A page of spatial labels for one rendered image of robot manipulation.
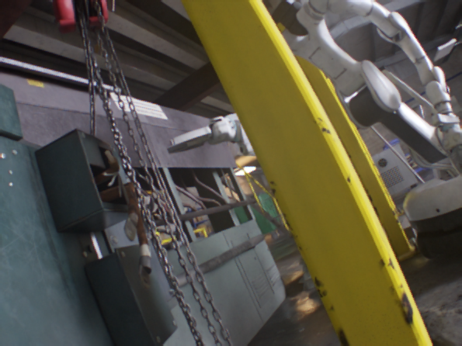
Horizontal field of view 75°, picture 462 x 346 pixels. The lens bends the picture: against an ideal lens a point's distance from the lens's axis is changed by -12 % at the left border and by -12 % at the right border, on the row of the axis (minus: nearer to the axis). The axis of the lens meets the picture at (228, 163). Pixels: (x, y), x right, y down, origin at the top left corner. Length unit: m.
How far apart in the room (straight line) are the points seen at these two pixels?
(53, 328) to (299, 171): 0.35
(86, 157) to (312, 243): 0.32
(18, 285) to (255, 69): 0.38
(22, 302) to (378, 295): 0.40
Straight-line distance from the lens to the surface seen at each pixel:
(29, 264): 0.44
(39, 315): 0.42
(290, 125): 0.43
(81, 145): 0.50
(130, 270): 0.50
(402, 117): 1.56
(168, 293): 0.77
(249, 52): 0.47
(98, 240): 0.59
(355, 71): 1.47
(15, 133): 0.53
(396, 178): 5.49
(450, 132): 1.42
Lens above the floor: 0.54
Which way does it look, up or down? 12 degrees up
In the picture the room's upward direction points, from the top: 24 degrees counter-clockwise
